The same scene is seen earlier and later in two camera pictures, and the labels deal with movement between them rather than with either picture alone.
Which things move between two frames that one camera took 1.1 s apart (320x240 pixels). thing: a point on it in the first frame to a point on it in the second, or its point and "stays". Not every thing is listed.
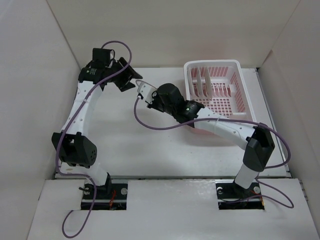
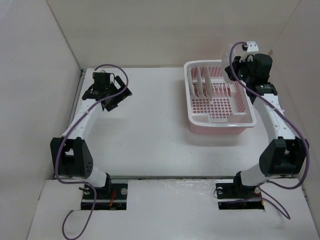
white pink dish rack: (220, 86) stays
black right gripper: (155, 95) to (236, 63)
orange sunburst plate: (199, 83) stays
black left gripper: (124, 85) to (113, 104)
